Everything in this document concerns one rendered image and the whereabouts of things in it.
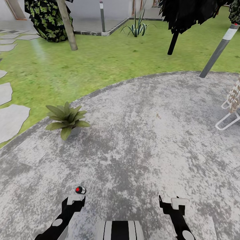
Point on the robot trunk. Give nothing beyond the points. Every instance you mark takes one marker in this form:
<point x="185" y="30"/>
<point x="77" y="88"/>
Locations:
<point x="120" y="230"/>

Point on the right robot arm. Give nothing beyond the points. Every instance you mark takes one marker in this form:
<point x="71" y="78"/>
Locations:
<point x="176" y="210"/>

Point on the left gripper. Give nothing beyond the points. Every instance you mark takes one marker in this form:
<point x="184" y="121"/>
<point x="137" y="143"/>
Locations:
<point x="75" y="207"/>

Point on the fixed window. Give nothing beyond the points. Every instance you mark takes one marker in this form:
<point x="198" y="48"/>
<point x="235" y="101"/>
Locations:
<point x="16" y="9"/>

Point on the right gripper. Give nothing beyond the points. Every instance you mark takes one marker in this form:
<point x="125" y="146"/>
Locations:
<point x="167" y="209"/>

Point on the insectifuge atomizer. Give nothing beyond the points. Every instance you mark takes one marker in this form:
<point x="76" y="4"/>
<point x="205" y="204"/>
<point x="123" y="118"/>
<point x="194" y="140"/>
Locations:
<point x="80" y="190"/>

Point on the garden chair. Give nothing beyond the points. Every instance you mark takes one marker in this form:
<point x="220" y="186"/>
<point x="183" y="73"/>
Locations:
<point x="233" y="99"/>

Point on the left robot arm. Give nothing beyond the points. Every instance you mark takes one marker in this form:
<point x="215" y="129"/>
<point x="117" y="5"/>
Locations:
<point x="59" y="228"/>

